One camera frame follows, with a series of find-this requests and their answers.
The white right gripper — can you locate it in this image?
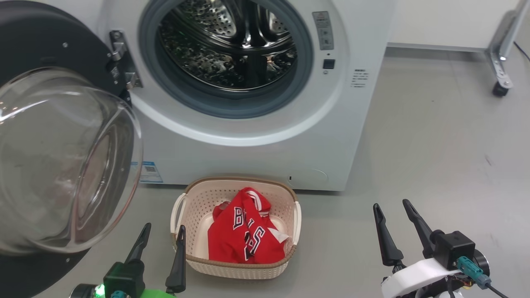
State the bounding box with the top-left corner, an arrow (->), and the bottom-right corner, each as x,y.
373,199 -> 462,298

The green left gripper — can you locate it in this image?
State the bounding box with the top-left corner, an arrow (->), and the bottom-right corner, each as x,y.
124,223 -> 187,298

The red Bulls basketball jersey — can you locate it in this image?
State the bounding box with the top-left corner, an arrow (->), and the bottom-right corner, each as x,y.
207,187 -> 290,264

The black round glass washer door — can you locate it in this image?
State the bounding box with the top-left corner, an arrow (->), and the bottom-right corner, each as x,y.
0,0 -> 143,298

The cream perforated basket brown rim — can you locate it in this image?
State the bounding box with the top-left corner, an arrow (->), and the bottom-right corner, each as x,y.
170,177 -> 302,280

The white front-load washing machine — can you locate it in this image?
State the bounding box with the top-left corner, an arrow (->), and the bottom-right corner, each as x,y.
41,0 -> 398,192

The metal washing machine door hinge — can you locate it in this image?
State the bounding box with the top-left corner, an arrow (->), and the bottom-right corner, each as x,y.
108,30 -> 143,89

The blue energy label sticker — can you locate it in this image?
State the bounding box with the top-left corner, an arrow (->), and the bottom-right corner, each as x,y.
139,161 -> 163,184

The round white service flap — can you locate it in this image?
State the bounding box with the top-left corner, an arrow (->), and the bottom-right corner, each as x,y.
288,168 -> 329,187

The silver metal cabinet leg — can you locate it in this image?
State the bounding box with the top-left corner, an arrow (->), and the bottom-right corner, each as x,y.
487,0 -> 530,89

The white cabinet panel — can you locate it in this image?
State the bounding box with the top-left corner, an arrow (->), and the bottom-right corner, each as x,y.
387,0 -> 520,52

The grey warning label sticker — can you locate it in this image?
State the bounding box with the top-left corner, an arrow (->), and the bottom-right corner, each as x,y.
312,11 -> 335,51

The right camera cable teal plug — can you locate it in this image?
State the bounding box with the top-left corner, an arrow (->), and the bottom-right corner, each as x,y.
457,255 -> 512,298

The thin black floor cable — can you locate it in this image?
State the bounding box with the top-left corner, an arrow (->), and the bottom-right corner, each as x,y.
513,41 -> 530,62

